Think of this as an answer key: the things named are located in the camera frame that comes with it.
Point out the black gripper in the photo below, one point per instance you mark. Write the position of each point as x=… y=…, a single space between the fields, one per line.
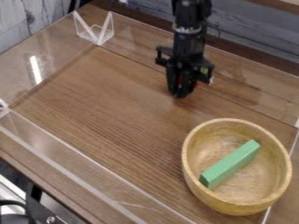
x=197 y=65

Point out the red plush strawberry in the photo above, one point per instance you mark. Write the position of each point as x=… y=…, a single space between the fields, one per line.
x=186 y=79

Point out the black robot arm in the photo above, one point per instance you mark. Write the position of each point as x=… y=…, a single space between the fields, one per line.
x=189 y=30

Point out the clear acrylic table barrier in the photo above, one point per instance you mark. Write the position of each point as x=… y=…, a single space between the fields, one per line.
x=93 y=131

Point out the green rectangular block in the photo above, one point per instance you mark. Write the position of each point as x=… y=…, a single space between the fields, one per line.
x=229 y=164

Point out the wooden bowl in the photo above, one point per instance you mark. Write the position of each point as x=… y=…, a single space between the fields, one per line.
x=257 y=185

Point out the black metal clamp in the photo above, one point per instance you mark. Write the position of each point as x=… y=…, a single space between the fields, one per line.
x=45 y=210

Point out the clear acrylic corner bracket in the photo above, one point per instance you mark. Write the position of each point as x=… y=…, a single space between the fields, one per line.
x=94 y=34

